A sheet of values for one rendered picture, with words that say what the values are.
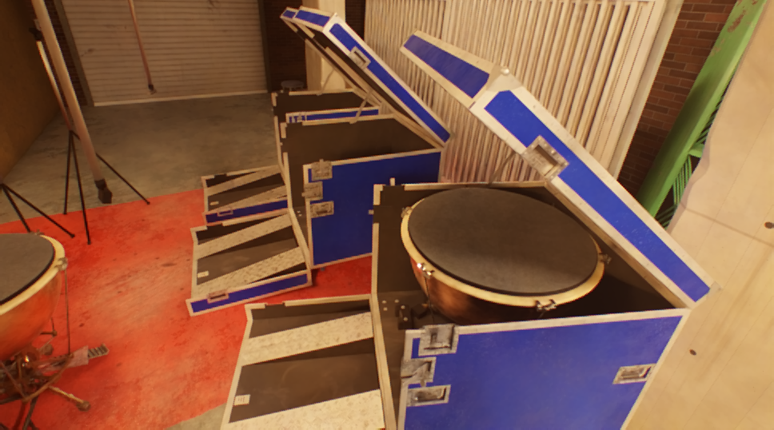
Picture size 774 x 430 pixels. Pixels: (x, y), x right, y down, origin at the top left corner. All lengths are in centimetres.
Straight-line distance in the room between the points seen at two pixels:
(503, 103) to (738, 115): 98
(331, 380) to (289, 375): 24
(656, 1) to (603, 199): 188
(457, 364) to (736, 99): 129
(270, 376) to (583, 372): 156
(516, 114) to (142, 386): 230
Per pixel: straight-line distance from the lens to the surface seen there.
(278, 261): 289
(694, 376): 211
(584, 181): 113
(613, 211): 124
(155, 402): 251
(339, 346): 233
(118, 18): 805
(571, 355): 161
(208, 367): 254
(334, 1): 509
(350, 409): 207
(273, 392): 232
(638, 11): 299
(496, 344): 141
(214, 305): 281
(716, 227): 182
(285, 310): 261
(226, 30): 809
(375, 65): 229
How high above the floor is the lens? 190
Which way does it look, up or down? 27 degrees down
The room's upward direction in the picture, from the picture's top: 2 degrees clockwise
